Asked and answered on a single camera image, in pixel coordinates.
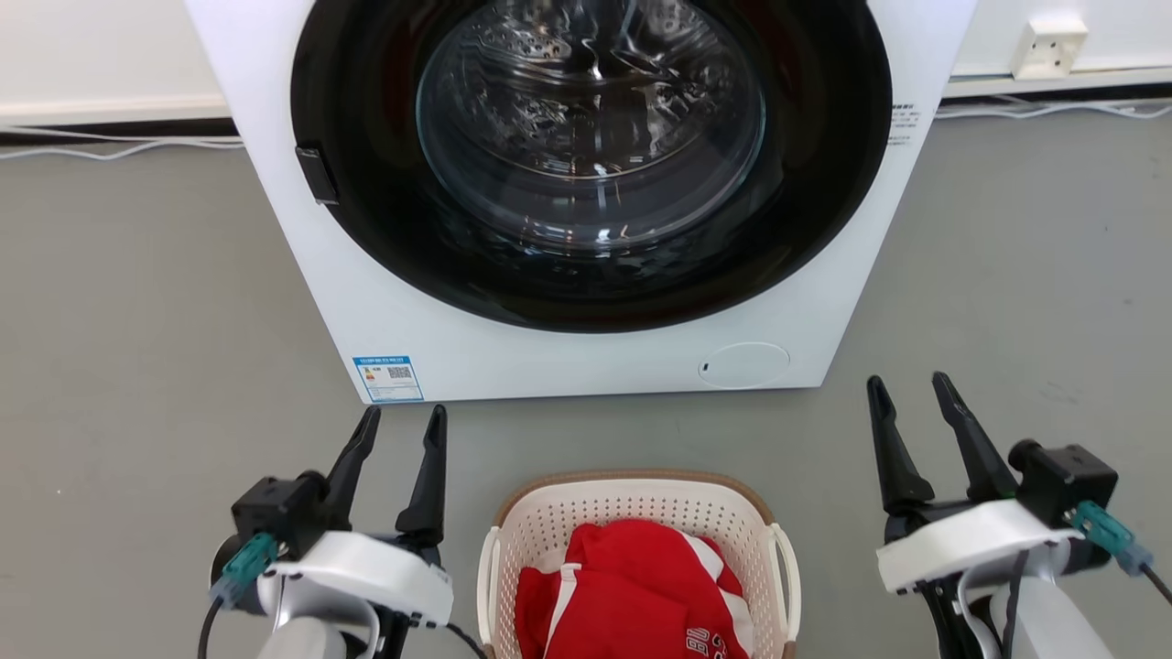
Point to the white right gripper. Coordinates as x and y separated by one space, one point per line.
971 540

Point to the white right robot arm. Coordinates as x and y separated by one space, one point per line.
1053 622

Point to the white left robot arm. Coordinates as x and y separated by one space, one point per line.
302 642

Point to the red and white jersey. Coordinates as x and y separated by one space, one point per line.
632 595

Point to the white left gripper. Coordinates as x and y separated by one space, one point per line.
375 567

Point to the white wall socket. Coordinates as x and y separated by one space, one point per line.
1048 48

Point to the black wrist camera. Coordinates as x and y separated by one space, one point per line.
279 513
1067 476

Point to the white front-load washing machine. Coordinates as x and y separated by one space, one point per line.
385 311

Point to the cream perforated laundry basket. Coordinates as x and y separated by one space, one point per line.
549 531

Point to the dark round washer door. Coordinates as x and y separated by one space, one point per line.
366 91

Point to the blue energy label sticker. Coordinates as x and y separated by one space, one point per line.
388 379

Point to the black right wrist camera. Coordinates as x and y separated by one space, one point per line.
1067 476

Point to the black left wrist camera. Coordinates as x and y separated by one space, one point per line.
279 513

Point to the round white filter cover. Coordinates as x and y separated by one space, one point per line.
743 366

